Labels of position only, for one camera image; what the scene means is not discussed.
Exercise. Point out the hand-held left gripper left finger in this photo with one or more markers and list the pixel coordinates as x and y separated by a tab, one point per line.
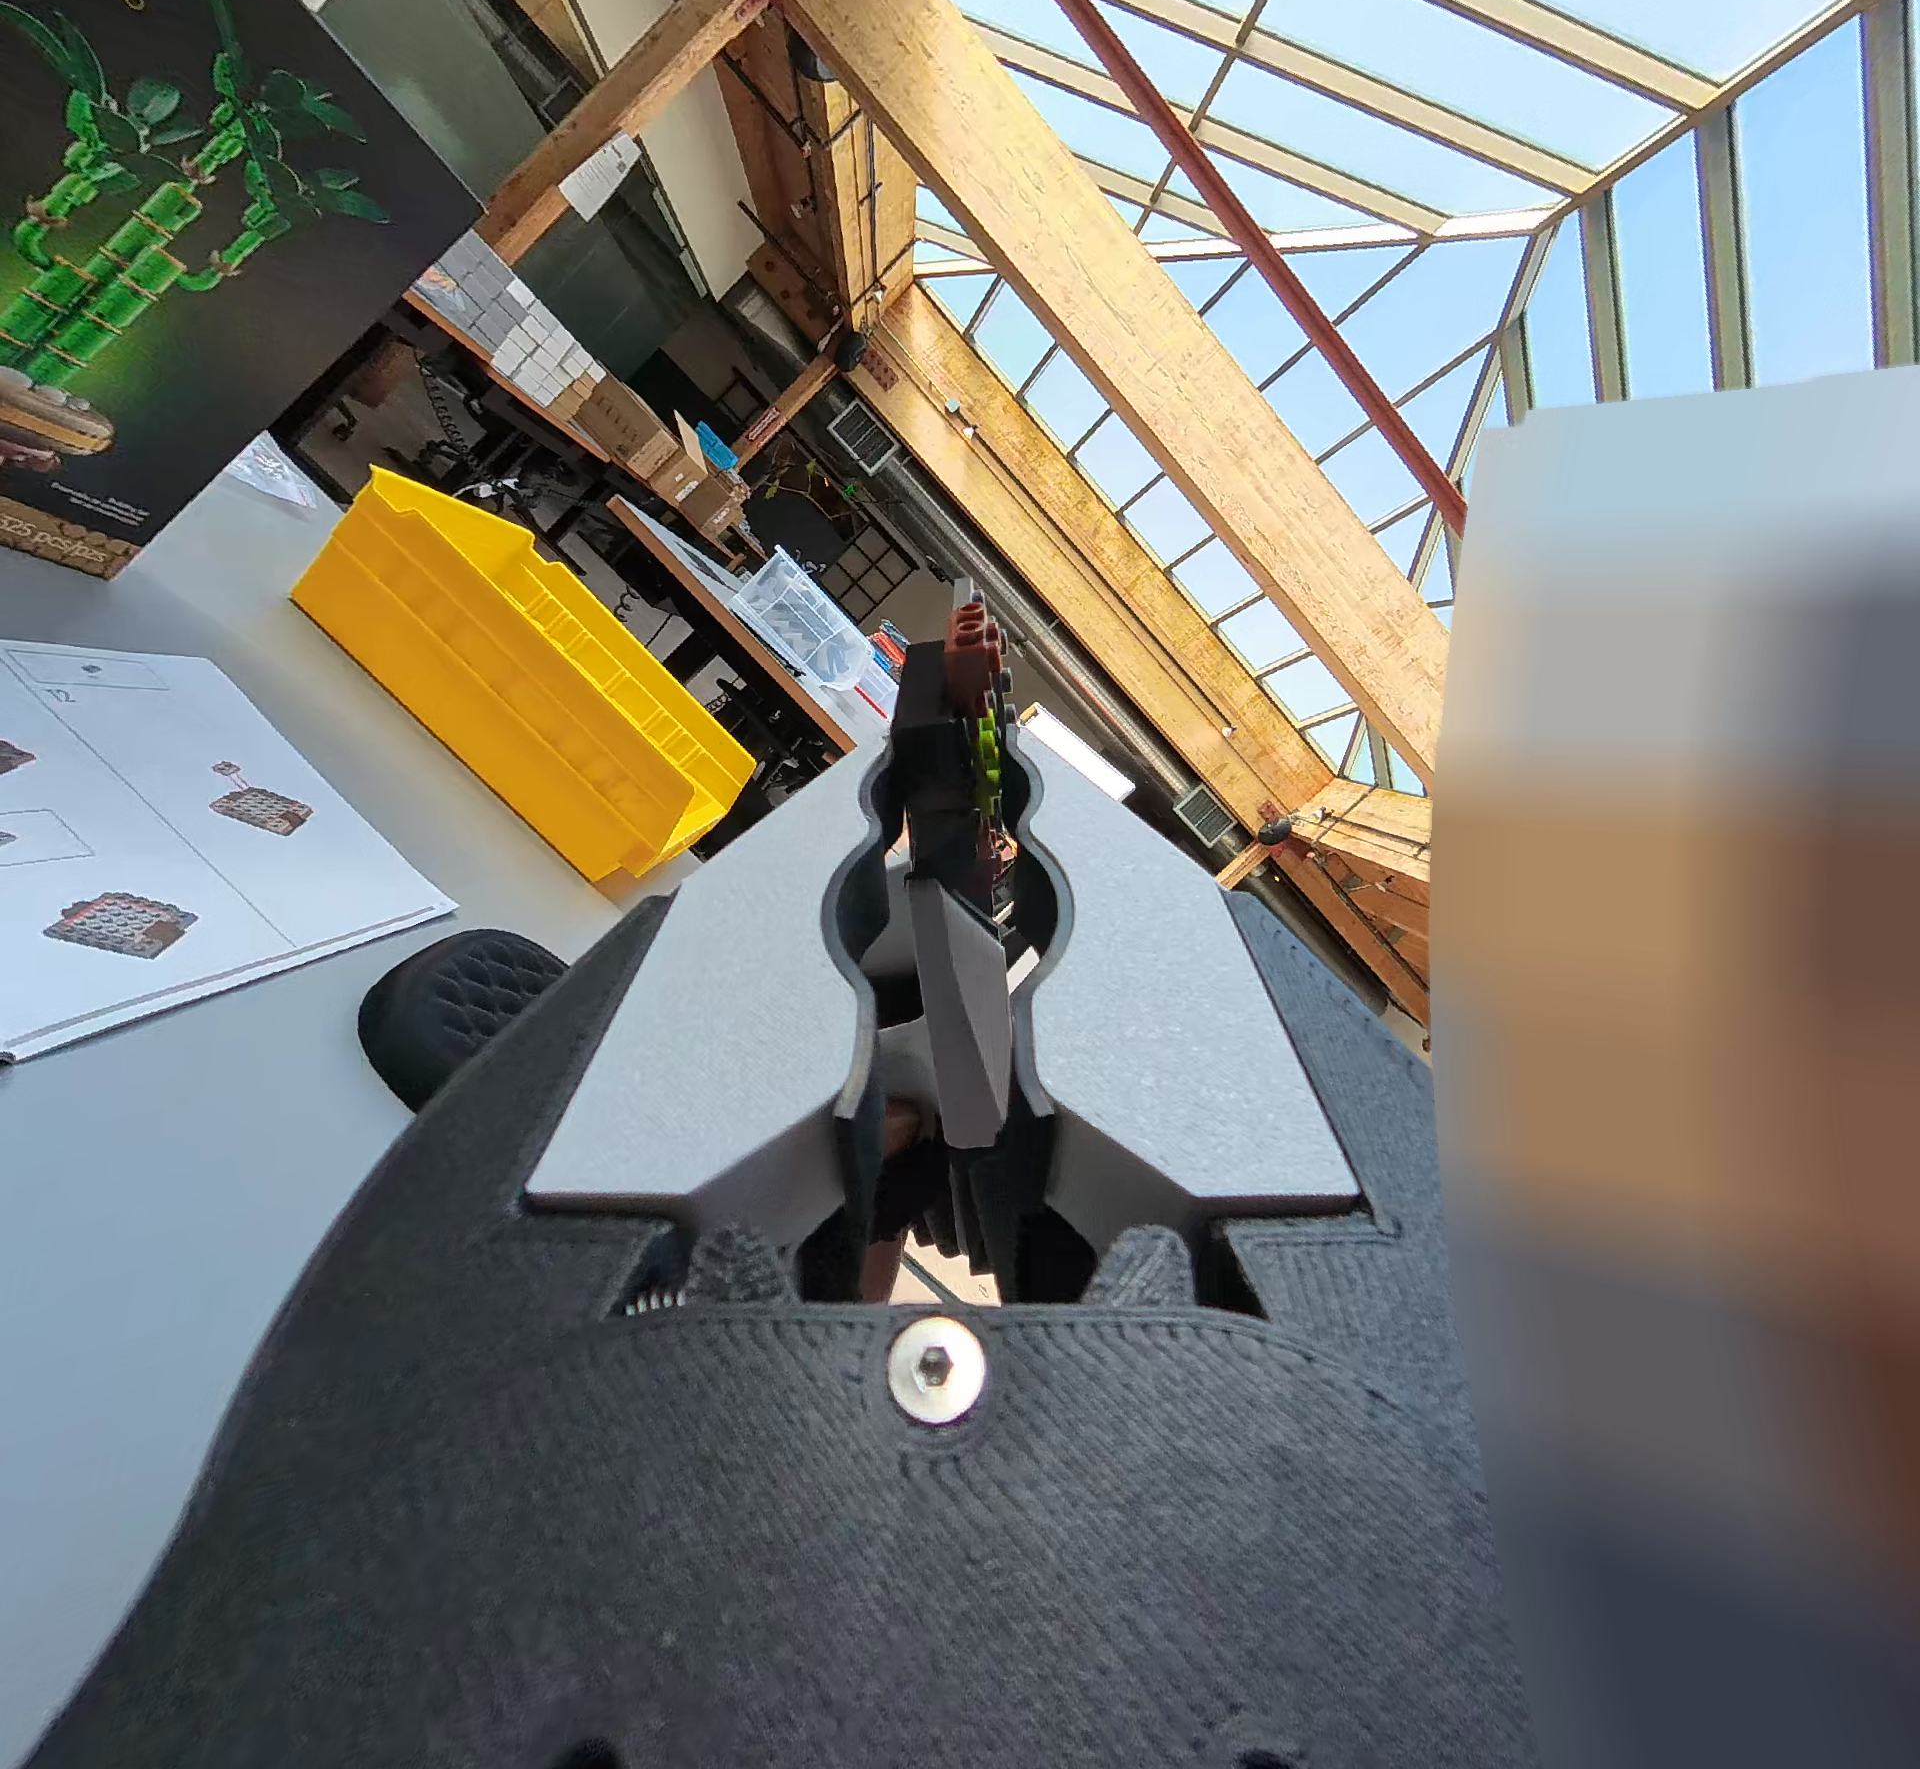
717	1033

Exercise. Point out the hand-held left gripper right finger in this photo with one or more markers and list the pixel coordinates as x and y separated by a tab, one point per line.
1186	1047

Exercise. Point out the small toy brick assembly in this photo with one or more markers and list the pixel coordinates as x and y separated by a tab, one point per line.
961	988

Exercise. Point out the grey desk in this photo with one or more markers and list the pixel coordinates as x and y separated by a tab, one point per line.
181	1197

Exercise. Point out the black quilted pad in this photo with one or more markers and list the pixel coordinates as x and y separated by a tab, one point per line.
453	1004

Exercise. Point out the yellow plastic bin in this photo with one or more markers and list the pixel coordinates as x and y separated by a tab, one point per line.
479	686

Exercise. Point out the clear plastic container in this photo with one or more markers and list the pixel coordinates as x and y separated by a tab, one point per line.
801	613

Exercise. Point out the wooden background table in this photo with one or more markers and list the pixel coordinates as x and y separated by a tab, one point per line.
717	596

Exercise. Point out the white instruction booklet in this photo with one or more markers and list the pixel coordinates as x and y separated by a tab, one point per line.
228	823

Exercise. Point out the cardboard box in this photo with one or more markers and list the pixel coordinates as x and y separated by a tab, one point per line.
623	427
705	472

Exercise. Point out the clear plastic bag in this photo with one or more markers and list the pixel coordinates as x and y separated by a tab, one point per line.
280	472

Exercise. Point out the stack of white boxes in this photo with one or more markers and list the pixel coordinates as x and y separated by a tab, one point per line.
518	331

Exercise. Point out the white paper notice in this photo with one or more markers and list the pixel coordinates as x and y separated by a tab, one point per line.
604	175

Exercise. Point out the black bamboo brick set box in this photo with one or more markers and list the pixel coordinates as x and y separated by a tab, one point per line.
181	150

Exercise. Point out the wall air vent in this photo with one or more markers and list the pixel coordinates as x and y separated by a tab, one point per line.
863	435
1206	816

